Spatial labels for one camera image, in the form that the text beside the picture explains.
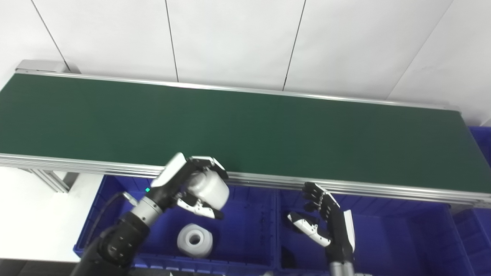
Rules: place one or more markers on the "green conveyor belt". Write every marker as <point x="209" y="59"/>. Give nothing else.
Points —
<point x="245" y="134"/>
<point x="268" y="179"/>

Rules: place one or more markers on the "white round plastic part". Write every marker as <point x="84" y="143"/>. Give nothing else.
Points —
<point x="209" y="189"/>
<point x="195" y="239"/>

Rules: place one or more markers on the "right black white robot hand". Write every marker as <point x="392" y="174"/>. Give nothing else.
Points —
<point x="339" y="234"/>

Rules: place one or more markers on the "grey conveyor end housing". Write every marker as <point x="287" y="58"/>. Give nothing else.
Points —
<point x="42" y="66"/>

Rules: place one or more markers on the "aluminium conveyor support leg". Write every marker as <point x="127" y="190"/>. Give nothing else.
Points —
<point x="53" y="180"/>

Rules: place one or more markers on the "blue plastic bin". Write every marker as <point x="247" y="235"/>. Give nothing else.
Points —
<point x="481" y="230"/>
<point x="402" y="237"/>
<point x="245" y="230"/>

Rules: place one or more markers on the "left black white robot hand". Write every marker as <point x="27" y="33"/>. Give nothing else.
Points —
<point x="170" y="180"/>

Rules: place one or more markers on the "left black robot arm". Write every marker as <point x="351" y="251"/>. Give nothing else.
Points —
<point x="119" y="241"/>

